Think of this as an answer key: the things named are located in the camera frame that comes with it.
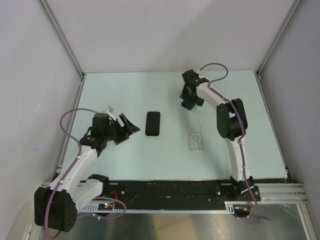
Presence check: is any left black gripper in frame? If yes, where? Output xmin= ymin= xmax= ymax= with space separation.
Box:
xmin=103 ymin=114 xmax=140 ymax=145

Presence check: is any clear phone case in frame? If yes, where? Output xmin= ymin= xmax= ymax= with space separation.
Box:
xmin=187 ymin=123 xmax=204 ymax=152

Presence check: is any dark blue smartphone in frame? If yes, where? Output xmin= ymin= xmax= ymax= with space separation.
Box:
xmin=181 ymin=102 xmax=194 ymax=111

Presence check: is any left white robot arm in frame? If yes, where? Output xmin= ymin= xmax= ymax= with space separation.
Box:
xmin=34 ymin=111 xmax=140 ymax=232

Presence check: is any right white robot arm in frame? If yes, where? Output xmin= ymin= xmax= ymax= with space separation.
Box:
xmin=180 ymin=78 xmax=255 ymax=201

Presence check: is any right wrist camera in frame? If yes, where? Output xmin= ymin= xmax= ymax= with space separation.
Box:
xmin=182 ymin=69 xmax=209 ymax=87

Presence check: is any white slotted cable duct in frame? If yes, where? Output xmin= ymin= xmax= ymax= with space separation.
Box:
xmin=82 ymin=201 xmax=237 ymax=215

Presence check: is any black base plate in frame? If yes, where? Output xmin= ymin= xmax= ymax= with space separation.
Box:
xmin=82 ymin=178 xmax=262 ymax=211

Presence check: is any right aluminium corner post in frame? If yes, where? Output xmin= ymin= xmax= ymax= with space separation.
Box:
xmin=256 ymin=0 xmax=306 ymax=76

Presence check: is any aluminium corner post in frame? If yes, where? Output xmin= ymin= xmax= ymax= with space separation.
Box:
xmin=256 ymin=0 xmax=306 ymax=76
xmin=37 ymin=0 xmax=85 ymax=79

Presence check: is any aluminium frame rail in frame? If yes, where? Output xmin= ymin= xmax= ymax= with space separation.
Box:
xmin=256 ymin=183 xmax=309 ymax=204

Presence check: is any left aluminium corner post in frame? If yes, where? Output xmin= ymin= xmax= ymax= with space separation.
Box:
xmin=37 ymin=0 xmax=85 ymax=79

